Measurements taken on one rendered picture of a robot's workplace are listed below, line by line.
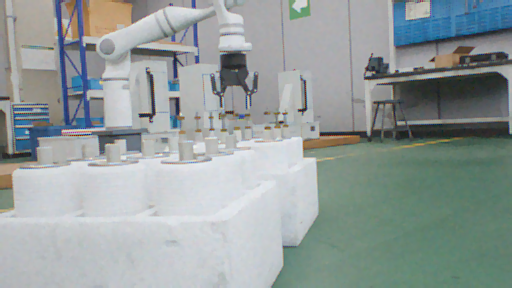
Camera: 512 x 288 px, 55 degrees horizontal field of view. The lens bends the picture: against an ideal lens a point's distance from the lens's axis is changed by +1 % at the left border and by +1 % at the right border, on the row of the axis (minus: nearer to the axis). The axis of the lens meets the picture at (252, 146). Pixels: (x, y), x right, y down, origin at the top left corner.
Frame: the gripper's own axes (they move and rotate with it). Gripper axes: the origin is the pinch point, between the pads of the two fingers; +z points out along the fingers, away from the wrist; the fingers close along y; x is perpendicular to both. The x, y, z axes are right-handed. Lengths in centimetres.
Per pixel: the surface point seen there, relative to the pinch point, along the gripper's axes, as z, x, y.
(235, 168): 12, 58, 7
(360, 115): 5, -502, -231
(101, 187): 13, 65, 28
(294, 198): 23.7, 25.5, -9.8
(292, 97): -17, -350, -100
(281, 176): 18.3, 24.4, -7.2
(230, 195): 17, 59, 9
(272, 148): 11.8, 20.3, -6.1
